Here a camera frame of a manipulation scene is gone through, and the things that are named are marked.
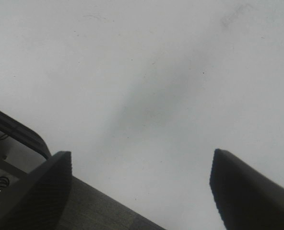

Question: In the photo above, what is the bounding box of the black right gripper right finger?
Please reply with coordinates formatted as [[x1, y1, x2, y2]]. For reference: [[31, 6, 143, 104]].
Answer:
[[209, 149, 284, 230]]

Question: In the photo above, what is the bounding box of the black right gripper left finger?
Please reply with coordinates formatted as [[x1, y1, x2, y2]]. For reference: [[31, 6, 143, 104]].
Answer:
[[0, 151, 72, 230]]

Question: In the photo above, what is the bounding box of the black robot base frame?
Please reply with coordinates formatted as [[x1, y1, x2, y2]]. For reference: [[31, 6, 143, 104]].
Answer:
[[0, 111, 51, 192]]

